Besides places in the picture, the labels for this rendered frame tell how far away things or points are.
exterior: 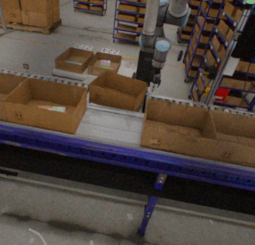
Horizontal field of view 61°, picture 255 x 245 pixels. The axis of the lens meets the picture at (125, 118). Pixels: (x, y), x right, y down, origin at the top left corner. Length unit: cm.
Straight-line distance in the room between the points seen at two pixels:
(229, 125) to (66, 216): 144
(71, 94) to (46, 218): 105
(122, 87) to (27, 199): 127
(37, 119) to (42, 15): 453
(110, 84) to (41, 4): 392
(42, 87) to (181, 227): 157
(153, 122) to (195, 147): 36
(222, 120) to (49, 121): 106
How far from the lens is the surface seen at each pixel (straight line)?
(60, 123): 126
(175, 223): 208
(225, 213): 197
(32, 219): 203
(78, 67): 221
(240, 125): 158
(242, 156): 134
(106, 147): 120
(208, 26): 387
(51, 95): 154
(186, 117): 147
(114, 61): 252
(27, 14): 583
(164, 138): 119
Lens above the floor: 177
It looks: 38 degrees down
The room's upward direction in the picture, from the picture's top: 9 degrees clockwise
